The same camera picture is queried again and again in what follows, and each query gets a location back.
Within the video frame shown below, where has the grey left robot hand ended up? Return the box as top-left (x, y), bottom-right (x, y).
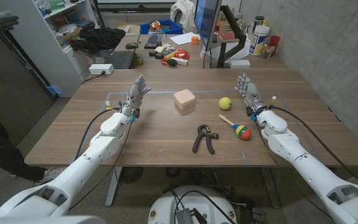
top-left (119, 73), bottom-right (152, 119)

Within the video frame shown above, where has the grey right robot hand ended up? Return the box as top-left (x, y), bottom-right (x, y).
top-left (234, 73), bottom-right (269, 116)

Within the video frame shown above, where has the yellow tennis ball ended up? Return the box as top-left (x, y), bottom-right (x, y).
top-left (218, 96), bottom-right (232, 111)

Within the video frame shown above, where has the white flat box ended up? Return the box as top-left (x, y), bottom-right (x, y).
top-left (229, 58), bottom-right (252, 69)

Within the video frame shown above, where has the colourful striped wooden maraca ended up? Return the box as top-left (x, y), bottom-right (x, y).
top-left (218, 114), bottom-right (252, 141)

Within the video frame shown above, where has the pink square jewelry box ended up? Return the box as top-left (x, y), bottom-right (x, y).
top-left (173, 89), bottom-right (196, 111)

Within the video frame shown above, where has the black hand grip strengthener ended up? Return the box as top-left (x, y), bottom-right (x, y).
top-left (191, 124), bottom-right (219, 156)

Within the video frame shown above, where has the black laptop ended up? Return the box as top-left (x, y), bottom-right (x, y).
top-left (99, 49), bottom-right (135, 70)

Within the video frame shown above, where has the white power strip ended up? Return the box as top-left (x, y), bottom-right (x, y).
top-left (88, 63), bottom-right (115, 76)

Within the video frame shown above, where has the clear glass jar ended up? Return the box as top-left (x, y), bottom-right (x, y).
top-left (262, 42), bottom-right (276, 59)

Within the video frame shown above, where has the black and orange tool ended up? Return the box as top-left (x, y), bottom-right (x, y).
top-left (161, 57), bottom-right (178, 67)

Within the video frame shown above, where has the white wipes canister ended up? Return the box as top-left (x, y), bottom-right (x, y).
top-left (249, 25), bottom-right (270, 57)

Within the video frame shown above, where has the black keyboard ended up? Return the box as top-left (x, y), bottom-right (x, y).
top-left (144, 33), bottom-right (163, 49)

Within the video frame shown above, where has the red plastic bag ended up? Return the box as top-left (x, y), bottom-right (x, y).
top-left (175, 48), bottom-right (191, 61)

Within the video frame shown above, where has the black jacket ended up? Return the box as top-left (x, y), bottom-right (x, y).
top-left (69, 26), bottom-right (127, 54)

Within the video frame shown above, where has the dark lidded tumbler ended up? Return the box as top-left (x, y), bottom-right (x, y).
top-left (253, 15), bottom-right (265, 29)

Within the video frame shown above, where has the white paper sheet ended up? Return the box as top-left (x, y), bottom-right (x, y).
top-left (169, 32), bottom-right (198, 46)

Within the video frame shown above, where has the black round fan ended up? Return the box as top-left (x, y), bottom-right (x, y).
top-left (119, 167), bottom-right (144, 184)

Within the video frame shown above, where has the blue plastic bin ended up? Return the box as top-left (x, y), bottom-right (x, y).
top-left (140, 18), bottom-right (185, 35)

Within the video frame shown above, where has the computer monitor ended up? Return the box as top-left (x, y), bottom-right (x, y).
top-left (193, 0), bottom-right (223, 50)

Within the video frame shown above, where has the grey table leg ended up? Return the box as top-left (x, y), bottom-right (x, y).
top-left (260, 167), bottom-right (281, 209)
top-left (105, 167), bottom-right (122, 207)

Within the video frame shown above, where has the white jacket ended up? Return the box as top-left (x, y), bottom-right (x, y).
top-left (170, 0), bottom-right (196, 32)

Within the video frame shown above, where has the white shelf unit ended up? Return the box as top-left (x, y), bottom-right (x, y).
top-left (0, 0), bottom-right (99, 98)

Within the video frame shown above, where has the white robot torso base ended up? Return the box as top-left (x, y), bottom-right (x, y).
top-left (147, 185), bottom-right (238, 224)

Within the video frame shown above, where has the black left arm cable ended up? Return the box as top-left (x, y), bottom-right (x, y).
top-left (73, 107), bottom-right (121, 162)

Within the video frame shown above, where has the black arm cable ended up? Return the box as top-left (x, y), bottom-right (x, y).
top-left (73, 107), bottom-right (121, 162)
top-left (270, 105), bottom-right (358, 190)

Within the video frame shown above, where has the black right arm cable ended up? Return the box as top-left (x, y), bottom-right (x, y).
top-left (270, 105), bottom-right (358, 190)

